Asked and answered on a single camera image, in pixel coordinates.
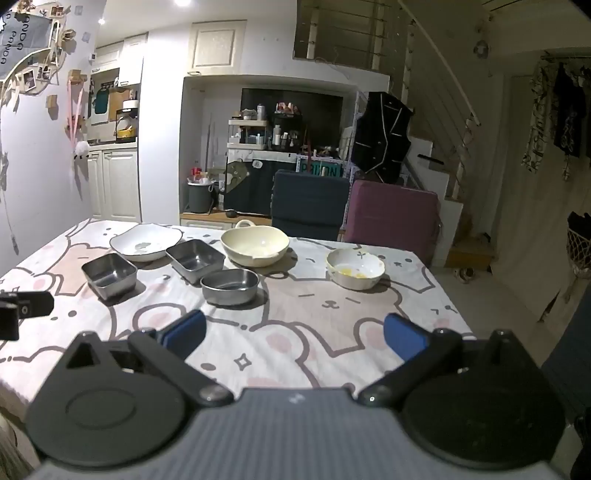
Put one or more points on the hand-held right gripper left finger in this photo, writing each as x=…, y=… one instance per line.
x=184, y=330

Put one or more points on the wall poster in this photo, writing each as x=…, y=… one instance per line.
x=21, y=44

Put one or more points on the pink ribbon with white pompom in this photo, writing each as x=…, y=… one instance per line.
x=79, y=120

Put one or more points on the round steel bowl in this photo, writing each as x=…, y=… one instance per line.
x=229, y=286

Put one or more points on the black lettered cabinet cover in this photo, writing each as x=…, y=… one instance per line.
x=258, y=184

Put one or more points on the staircase railing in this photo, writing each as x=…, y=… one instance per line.
x=443, y=92

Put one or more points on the yellow pot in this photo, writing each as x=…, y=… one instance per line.
x=125, y=133

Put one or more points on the hanging clothes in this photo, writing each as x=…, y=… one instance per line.
x=561, y=110

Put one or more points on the rectangular steel container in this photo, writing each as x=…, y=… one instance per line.
x=196, y=259
x=108, y=274

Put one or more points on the wooden-topped low cabinet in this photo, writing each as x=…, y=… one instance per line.
x=207, y=220

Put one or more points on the white shelf rack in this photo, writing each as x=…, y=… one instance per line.
x=247, y=136

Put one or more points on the pair of slippers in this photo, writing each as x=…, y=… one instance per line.
x=463, y=273

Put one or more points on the purple chair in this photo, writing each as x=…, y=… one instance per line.
x=392, y=221

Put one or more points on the white dark-rimmed plate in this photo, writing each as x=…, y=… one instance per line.
x=145, y=240

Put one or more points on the grey trash bin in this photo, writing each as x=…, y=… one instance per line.
x=201, y=198

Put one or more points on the white patterned yellow-rimmed bowl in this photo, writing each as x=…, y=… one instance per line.
x=354, y=268

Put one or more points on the crescent wooden photo shelf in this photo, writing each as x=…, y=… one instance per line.
x=44, y=69

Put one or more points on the net basket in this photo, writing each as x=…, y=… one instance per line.
x=579, y=244

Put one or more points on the black vest with white trim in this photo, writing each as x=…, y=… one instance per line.
x=381, y=134

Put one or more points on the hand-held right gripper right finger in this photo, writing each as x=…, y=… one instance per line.
x=404, y=339

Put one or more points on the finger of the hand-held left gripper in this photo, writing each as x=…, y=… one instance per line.
x=36, y=304

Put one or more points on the bear printed tablecloth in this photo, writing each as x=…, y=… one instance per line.
x=300, y=323

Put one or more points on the dark chair back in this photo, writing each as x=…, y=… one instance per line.
x=309, y=203

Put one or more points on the white kitchen cabinet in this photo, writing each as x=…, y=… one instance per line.
x=115, y=184

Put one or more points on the green sign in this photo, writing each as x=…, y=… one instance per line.
x=321, y=168

